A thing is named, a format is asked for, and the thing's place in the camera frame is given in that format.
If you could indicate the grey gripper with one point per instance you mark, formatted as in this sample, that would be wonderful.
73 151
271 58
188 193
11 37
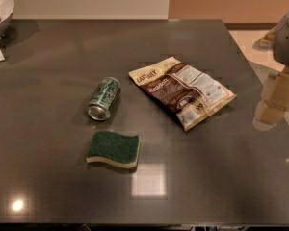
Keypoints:
288 38

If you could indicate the green soda can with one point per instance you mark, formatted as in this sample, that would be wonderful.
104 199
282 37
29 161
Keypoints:
104 99

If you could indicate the brown and cream snack bag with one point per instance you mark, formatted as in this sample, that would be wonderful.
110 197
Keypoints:
189 93

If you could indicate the green and yellow sponge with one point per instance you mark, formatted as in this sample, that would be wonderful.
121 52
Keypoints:
114 149

